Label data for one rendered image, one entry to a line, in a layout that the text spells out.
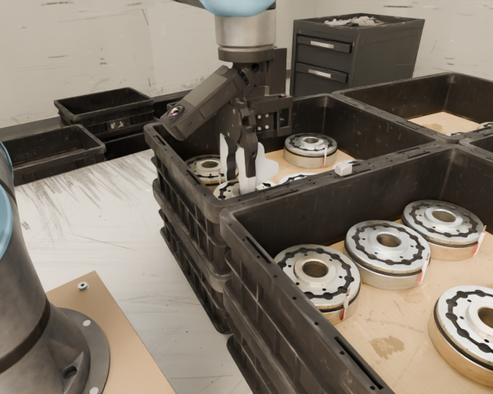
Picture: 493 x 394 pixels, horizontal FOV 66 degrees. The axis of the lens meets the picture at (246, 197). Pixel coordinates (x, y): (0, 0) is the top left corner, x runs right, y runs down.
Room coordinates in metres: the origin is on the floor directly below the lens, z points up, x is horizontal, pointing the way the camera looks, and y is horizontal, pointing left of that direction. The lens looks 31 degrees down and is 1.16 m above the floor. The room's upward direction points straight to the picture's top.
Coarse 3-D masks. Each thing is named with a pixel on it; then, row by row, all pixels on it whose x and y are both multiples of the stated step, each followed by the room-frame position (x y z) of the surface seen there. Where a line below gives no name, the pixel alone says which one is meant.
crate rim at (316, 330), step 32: (416, 160) 0.48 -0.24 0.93; (480, 160) 0.48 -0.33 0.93; (288, 192) 0.39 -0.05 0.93; (224, 224) 0.33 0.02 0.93; (256, 256) 0.27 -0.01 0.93; (288, 288) 0.23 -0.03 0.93; (288, 320) 0.22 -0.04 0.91; (320, 320) 0.20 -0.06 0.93; (320, 352) 0.18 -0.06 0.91; (352, 352) 0.17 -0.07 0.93; (352, 384) 0.15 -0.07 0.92; (384, 384) 0.15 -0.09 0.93
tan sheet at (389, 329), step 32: (480, 256) 0.39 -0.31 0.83; (416, 288) 0.33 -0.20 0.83; (448, 288) 0.33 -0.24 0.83; (352, 320) 0.28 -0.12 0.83; (384, 320) 0.28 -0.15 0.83; (416, 320) 0.28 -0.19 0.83; (384, 352) 0.24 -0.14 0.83; (416, 352) 0.24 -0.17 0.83; (416, 384) 0.21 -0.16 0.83; (448, 384) 0.21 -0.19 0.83; (480, 384) 0.21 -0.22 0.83
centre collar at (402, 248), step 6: (384, 228) 0.40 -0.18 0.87; (372, 234) 0.39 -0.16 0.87; (378, 234) 0.39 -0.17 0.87; (384, 234) 0.39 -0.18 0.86; (390, 234) 0.39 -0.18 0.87; (396, 234) 0.39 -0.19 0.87; (372, 240) 0.38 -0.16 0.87; (396, 240) 0.39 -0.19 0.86; (402, 240) 0.38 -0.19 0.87; (372, 246) 0.37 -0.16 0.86; (378, 246) 0.36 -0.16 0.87; (384, 246) 0.36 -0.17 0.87; (402, 246) 0.36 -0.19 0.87; (384, 252) 0.36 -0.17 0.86; (390, 252) 0.36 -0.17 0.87; (396, 252) 0.36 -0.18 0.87; (402, 252) 0.36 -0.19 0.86
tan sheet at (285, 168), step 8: (272, 152) 0.72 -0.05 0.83; (280, 152) 0.72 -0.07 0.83; (336, 152) 0.72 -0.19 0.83; (280, 160) 0.68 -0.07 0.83; (336, 160) 0.68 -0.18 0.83; (344, 160) 0.68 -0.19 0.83; (280, 168) 0.65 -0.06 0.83; (288, 168) 0.65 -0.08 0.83; (296, 168) 0.65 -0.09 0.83; (304, 168) 0.65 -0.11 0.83; (320, 168) 0.65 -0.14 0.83; (328, 168) 0.65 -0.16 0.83; (280, 176) 0.61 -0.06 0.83
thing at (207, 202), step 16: (304, 96) 0.77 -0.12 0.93; (320, 96) 0.78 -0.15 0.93; (336, 96) 0.77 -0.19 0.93; (368, 112) 0.68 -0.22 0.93; (144, 128) 0.60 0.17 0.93; (416, 128) 0.60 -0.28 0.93; (160, 144) 0.53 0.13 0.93; (432, 144) 0.53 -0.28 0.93; (176, 160) 0.47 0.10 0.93; (368, 160) 0.47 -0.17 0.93; (384, 160) 0.47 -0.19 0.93; (176, 176) 0.46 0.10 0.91; (192, 176) 0.44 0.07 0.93; (320, 176) 0.43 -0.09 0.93; (192, 192) 0.41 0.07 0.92; (208, 192) 0.39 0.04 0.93; (256, 192) 0.39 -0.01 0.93; (272, 192) 0.39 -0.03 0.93; (208, 208) 0.36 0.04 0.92; (224, 208) 0.36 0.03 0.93
